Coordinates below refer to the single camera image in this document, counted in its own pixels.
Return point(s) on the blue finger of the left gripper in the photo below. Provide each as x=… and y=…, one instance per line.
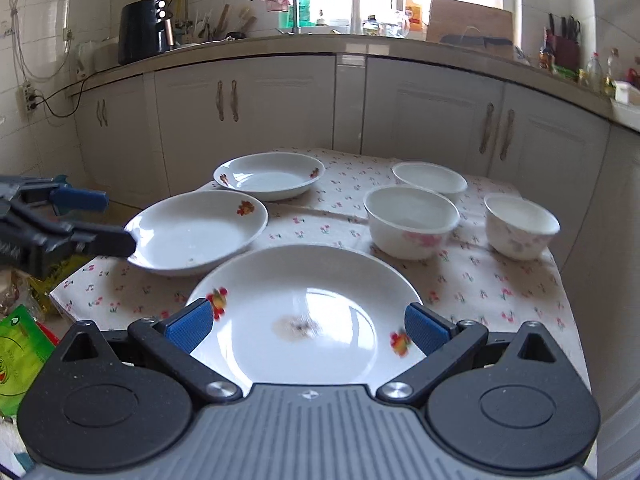
x=67, y=199

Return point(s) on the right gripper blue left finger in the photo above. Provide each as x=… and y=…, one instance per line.
x=166, y=345

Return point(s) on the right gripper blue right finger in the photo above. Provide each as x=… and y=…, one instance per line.
x=448, y=349

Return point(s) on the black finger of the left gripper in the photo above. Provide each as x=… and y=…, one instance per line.
x=90, y=239

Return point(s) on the medium white fruit-print plate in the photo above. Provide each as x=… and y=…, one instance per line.
x=189, y=234

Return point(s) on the large white fruit-print plate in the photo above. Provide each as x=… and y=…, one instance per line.
x=309, y=315

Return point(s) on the white floral bowl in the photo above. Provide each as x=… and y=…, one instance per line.
x=518, y=228
x=410, y=223

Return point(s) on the white kitchen cabinets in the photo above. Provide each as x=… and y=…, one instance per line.
x=145, y=136

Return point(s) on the chrome kitchen faucet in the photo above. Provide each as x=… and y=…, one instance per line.
x=285, y=5

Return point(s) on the cherry print tablecloth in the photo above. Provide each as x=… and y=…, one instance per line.
x=464, y=279

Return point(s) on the green snack package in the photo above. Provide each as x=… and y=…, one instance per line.
x=24, y=348

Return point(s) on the white bowl far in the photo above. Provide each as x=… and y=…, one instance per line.
x=438, y=179

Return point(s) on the far white fruit-print plate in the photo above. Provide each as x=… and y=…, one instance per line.
x=270, y=176

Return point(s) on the black air fryer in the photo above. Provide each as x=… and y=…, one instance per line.
x=145, y=30

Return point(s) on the dark sauce bottle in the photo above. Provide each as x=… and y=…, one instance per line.
x=546, y=53

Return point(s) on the dark red knife block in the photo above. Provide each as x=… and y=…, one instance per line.
x=562, y=36

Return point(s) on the wooden cutting board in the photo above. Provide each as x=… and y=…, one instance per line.
x=472, y=27

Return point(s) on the wall power socket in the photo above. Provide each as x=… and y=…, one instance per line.
x=29, y=96

